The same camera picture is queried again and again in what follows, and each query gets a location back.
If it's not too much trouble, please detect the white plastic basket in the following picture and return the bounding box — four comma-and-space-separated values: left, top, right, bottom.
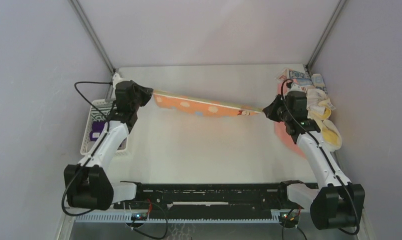
80, 99, 130, 157

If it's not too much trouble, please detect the left base control board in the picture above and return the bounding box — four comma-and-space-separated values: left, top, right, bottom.
131, 213, 149, 222

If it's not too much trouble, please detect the right base control board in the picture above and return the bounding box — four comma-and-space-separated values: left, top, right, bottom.
279, 213, 300, 222

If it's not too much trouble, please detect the black white zebra towel roll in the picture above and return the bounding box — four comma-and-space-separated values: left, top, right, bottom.
89, 104, 112, 122

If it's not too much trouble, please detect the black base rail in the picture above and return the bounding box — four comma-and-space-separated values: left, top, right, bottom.
113, 182, 297, 219

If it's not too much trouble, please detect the orange polka dot towel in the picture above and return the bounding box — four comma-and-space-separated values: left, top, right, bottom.
153, 90, 262, 117

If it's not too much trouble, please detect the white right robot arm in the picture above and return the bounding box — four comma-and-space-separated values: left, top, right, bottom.
263, 91, 365, 235

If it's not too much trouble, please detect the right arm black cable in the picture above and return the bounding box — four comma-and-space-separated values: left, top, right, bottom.
280, 78, 361, 236

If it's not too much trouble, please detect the white cable duct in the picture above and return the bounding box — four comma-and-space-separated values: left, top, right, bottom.
75, 212, 280, 224

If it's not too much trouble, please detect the right aluminium frame post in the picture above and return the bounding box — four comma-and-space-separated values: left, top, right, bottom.
305, 0, 349, 74

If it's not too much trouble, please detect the base control board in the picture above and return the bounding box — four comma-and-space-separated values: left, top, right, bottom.
131, 213, 149, 222
279, 213, 300, 222

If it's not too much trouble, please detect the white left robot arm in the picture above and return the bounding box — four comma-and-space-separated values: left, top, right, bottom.
61, 80, 154, 216

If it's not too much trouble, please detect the pink towel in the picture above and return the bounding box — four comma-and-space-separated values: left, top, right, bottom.
274, 83, 306, 159

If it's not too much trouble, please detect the left aluminium frame post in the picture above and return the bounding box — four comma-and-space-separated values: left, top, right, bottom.
68, 0, 115, 74

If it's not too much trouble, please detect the blue patterned towel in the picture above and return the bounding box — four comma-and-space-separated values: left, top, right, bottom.
275, 68, 328, 94

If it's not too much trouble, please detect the purple towel roll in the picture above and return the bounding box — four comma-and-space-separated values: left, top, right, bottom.
89, 121, 105, 142

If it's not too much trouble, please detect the aluminium frame post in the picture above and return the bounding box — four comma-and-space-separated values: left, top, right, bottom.
68, 0, 115, 74
305, 0, 349, 74

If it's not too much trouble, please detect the white yellow towel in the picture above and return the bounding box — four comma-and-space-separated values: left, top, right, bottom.
306, 86, 343, 152

